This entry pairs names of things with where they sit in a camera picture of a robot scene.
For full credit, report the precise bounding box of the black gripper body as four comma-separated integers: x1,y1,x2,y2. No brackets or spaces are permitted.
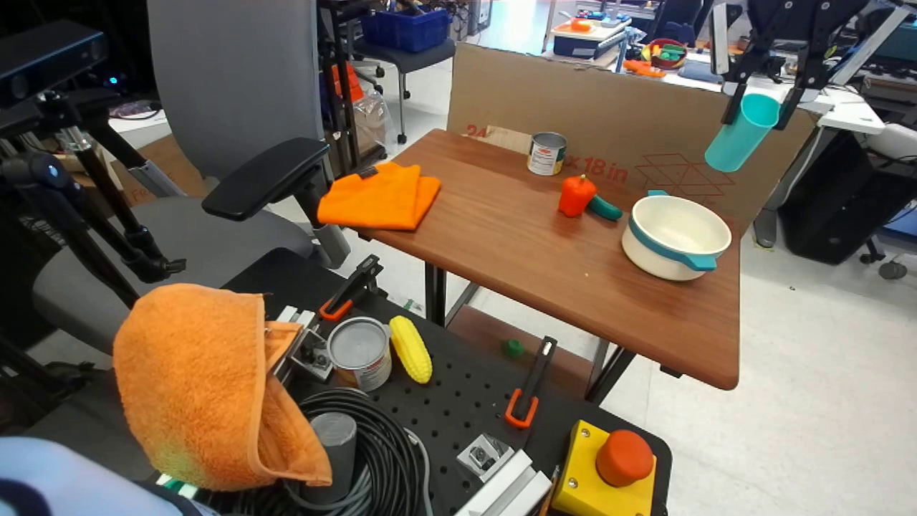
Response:
749,0,842,58

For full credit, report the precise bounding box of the blue plastic cup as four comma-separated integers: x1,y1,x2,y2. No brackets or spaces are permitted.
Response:
705,95,779,173

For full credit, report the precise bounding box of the cardboard panel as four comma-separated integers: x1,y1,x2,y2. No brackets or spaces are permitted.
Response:
448,45,818,231

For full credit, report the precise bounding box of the orange toy pepper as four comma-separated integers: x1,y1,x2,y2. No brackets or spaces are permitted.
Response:
559,174,597,217

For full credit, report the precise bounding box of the small tin can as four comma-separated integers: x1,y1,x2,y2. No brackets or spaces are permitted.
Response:
527,131,567,177

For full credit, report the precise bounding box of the wooden table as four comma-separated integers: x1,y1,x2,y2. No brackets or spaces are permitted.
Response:
377,130,739,390

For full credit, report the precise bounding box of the orange folded cloth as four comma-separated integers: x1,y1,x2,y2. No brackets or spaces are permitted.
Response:
319,161,442,228

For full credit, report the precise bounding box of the black orange clamp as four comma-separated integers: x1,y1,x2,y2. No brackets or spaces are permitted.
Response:
504,335,557,429
319,256,382,320

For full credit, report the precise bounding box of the yellow emergency stop button box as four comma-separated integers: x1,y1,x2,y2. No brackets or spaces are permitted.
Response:
550,418,656,516

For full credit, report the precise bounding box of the orange labelled tin can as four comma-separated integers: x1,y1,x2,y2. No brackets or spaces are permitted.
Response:
326,316,392,390

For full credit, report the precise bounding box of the grey office chair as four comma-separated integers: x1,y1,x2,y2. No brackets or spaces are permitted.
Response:
26,0,357,356

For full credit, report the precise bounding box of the orange towel on stand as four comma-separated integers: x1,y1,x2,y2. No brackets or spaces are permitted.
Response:
113,284,334,489

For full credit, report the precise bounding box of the white pot with teal handles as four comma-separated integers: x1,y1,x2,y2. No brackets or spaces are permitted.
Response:
622,191,733,281

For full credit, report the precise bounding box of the coiled black cable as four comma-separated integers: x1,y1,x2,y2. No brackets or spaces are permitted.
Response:
285,385,440,516

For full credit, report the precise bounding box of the black camera on tripod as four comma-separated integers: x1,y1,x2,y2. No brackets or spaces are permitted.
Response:
0,21,187,306

